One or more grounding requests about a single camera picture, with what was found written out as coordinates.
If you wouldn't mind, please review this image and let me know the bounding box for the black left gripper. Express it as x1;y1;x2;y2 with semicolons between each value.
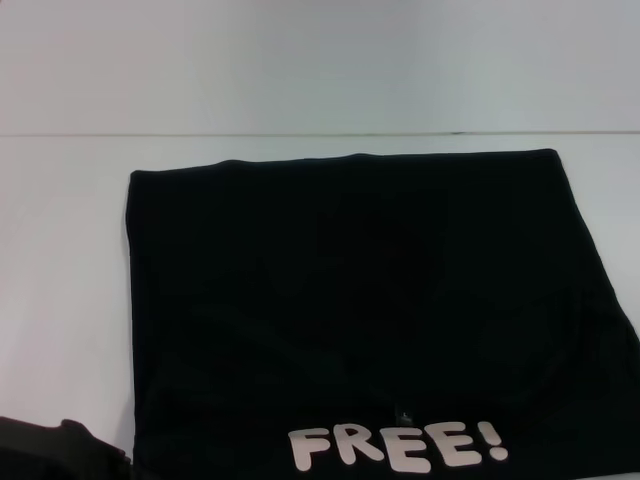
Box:
0;414;134;480

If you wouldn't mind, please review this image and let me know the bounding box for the black T-shirt with FREE print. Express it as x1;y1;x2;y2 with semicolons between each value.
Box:
119;148;640;480

